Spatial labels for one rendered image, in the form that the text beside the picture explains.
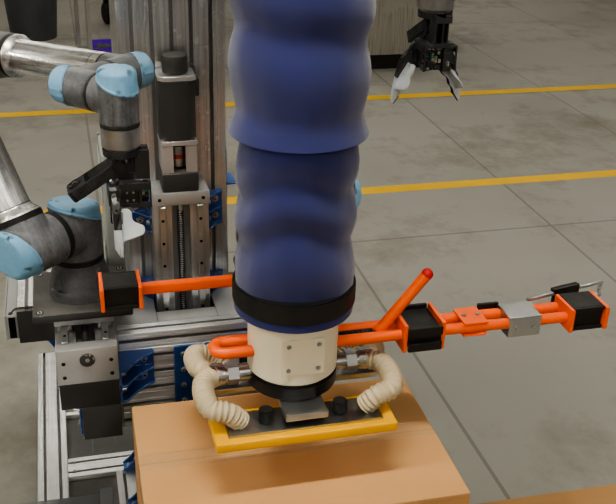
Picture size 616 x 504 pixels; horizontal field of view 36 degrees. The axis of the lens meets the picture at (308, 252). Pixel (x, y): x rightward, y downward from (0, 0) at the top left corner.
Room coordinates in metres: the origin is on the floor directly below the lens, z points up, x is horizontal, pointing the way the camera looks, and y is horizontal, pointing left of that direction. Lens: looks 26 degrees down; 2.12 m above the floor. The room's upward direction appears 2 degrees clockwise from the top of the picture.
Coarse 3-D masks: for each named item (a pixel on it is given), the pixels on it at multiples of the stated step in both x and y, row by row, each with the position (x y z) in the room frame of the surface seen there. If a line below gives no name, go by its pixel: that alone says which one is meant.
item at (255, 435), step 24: (264, 408) 1.43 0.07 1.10; (336, 408) 1.45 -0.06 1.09; (360, 408) 1.47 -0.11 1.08; (384, 408) 1.48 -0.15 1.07; (216, 432) 1.39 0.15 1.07; (240, 432) 1.39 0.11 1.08; (264, 432) 1.39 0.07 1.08; (288, 432) 1.40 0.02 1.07; (312, 432) 1.40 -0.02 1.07; (336, 432) 1.41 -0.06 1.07; (360, 432) 1.42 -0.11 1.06
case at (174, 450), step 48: (336, 384) 1.75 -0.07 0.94; (144, 432) 1.56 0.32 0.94; (192, 432) 1.56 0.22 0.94; (384, 432) 1.58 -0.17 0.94; (432, 432) 1.59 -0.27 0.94; (144, 480) 1.41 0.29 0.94; (192, 480) 1.41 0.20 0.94; (240, 480) 1.42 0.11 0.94; (288, 480) 1.42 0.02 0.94; (336, 480) 1.43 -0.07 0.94; (384, 480) 1.43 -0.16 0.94; (432, 480) 1.44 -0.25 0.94
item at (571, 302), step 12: (564, 300) 1.68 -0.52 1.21; (576, 300) 1.69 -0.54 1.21; (588, 300) 1.69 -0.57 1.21; (600, 300) 1.69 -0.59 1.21; (576, 312) 1.65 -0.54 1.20; (588, 312) 1.66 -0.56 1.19; (600, 312) 1.67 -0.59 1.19; (564, 324) 1.66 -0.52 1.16; (576, 324) 1.66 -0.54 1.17; (588, 324) 1.66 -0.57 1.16; (600, 324) 1.67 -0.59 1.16
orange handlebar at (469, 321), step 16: (144, 288) 1.71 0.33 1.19; (160, 288) 1.72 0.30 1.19; (176, 288) 1.73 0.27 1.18; (192, 288) 1.74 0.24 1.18; (208, 288) 1.75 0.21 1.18; (544, 304) 1.69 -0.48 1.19; (448, 320) 1.63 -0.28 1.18; (464, 320) 1.61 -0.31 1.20; (480, 320) 1.61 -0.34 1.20; (496, 320) 1.62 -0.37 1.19; (544, 320) 1.64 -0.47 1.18; (560, 320) 1.65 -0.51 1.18; (224, 336) 1.52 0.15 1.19; (240, 336) 1.53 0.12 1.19; (352, 336) 1.54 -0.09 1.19; (368, 336) 1.55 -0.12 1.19; (384, 336) 1.55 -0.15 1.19; (400, 336) 1.56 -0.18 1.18; (464, 336) 1.59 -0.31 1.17; (224, 352) 1.47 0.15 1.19; (240, 352) 1.48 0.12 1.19
